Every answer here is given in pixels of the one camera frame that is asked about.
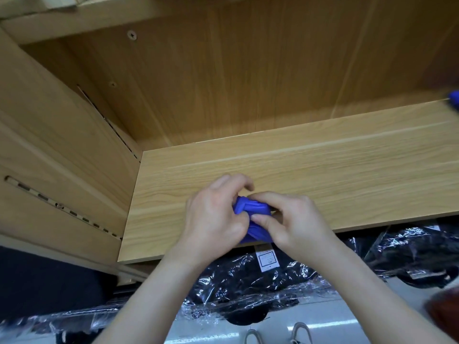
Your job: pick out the person's left hand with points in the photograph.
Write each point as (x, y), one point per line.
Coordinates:
(211, 222)

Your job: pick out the person's right hand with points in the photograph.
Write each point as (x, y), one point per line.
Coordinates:
(301, 229)

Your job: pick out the blue non-woven bag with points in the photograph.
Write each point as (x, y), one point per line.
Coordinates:
(455, 100)
(257, 207)

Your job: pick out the wooden shelf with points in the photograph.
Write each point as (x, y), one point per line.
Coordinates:
(323, 75)

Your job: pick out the red shopping basket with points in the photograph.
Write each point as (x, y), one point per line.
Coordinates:
(444, 311)

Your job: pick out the person's left forearm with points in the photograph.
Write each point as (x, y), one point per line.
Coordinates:
(143, 304)

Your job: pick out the person's right forearm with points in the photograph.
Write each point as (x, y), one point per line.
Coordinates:
(373, 297)

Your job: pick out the person's right shoe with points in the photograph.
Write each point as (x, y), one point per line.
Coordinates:
(300, 333)

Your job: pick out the beige woven basket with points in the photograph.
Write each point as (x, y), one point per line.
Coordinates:
(32, 2)

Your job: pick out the white paper tag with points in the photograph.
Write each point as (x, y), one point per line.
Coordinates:
(267, 259)

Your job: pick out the black wrapped bag with tag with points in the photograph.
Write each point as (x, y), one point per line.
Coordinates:
(229, 283)

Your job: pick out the black plastic-wrapped bag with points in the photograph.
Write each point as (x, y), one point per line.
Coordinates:
(50, 326)
(416, 250)

